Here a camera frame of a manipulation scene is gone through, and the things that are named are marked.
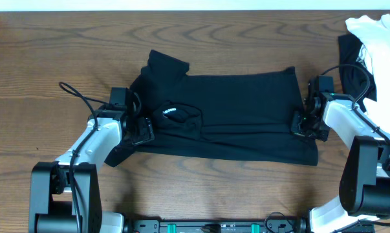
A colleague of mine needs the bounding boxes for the black logo t-shirt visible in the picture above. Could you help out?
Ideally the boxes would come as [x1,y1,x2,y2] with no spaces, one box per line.
[106,50,318,166]

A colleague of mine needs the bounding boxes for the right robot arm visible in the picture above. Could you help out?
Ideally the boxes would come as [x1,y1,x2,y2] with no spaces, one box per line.
[292,91,390,232]

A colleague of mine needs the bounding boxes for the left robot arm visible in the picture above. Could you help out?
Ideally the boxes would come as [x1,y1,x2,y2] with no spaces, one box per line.
[28,109,155,233]

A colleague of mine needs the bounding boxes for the black garment in pile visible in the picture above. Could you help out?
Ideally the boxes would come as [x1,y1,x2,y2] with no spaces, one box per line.
[338,34,376,113]

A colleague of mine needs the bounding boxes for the white garment pile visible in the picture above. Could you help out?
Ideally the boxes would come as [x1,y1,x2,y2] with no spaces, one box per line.
[345,14,390,134]

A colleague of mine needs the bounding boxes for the right camera cable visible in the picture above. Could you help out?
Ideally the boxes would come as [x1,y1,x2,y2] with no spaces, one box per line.
[320,63,390,153]

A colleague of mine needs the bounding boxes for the camera cable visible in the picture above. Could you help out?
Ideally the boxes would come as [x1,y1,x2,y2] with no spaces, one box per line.
[58,81,111,233]
[320,63,390,153]

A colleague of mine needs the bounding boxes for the left camera cable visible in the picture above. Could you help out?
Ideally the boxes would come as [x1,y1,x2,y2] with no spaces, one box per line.
[58,81,111,233]

